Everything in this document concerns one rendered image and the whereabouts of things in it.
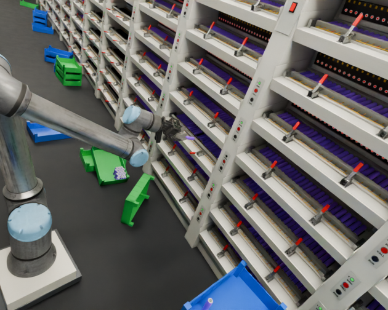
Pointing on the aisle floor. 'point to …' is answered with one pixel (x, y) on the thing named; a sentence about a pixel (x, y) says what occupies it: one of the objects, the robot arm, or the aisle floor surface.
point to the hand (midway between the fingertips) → (183, 137)
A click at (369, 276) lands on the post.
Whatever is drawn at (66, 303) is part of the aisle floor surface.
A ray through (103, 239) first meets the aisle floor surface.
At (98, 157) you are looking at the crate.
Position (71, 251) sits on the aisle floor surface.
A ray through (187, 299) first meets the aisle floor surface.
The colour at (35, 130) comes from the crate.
